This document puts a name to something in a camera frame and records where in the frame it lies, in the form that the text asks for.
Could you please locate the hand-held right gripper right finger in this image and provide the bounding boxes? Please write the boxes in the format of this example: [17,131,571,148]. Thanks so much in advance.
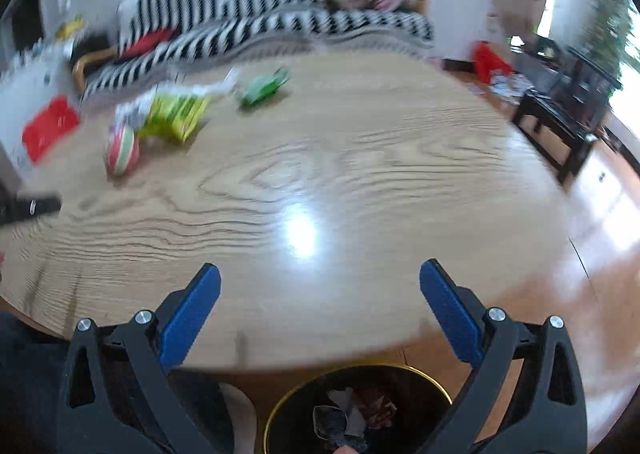
[415,259,588,454]

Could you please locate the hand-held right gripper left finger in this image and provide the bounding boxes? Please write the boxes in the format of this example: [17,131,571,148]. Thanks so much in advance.
[56,261,226,454]

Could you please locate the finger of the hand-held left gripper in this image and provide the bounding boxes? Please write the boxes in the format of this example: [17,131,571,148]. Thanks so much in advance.
[0,191,63,227]

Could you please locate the pink green striped ball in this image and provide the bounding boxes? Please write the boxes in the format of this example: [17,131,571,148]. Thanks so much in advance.
[104,123,141,177]

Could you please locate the black gold-rimmed bin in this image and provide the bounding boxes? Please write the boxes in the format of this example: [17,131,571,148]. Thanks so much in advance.
[264,364,453,454]

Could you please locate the yellow green snack bag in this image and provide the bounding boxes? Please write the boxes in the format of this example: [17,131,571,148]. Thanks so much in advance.
[137,92,211,142]

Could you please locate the clear plastic bag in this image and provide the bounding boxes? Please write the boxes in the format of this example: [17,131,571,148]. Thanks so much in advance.
[150,67,240,100]

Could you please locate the green wrapper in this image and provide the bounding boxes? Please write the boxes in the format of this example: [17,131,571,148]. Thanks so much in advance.
[236,67,292,108]

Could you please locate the red bear-shaped stool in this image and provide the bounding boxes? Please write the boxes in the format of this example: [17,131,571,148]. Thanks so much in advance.
[21,95,81,162]

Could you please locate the black side cabinet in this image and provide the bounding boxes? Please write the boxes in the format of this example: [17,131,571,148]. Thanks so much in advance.
[70,34,118,65]

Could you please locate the yellow box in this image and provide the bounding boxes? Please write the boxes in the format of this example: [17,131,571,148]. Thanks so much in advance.
[55,17,86,40]

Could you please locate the red cloth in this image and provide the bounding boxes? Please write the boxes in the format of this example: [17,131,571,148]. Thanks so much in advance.
[117,29,176,60]

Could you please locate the dark wooden chair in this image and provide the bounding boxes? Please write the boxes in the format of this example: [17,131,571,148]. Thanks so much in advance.
[512,47,623,185]

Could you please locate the scattered papers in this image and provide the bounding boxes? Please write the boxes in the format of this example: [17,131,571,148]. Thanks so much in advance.
[487,72,533,105]

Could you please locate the red bag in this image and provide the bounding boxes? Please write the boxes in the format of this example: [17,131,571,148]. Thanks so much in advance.
[472,41,513,84]

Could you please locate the black white sofa blanket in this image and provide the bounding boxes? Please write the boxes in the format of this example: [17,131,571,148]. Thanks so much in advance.
[80,0,436,102]

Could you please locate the white window cabinet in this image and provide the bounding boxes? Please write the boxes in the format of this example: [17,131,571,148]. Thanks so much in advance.
[547,0,603,52]

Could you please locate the wooden frame sofa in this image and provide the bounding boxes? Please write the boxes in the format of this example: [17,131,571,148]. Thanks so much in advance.
[72,0,436,102]

